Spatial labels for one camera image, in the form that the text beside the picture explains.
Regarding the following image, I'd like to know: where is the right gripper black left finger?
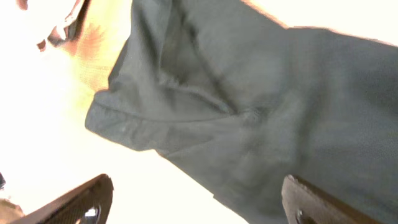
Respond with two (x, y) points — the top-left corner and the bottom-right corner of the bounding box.
(11, 174), (114, 224)

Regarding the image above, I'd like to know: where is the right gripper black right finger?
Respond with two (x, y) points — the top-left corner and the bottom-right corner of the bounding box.
(281, 175), (379, 224)

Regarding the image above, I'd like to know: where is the black t-shirt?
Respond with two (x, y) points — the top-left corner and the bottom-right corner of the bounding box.
(85, 0), (397, 223)

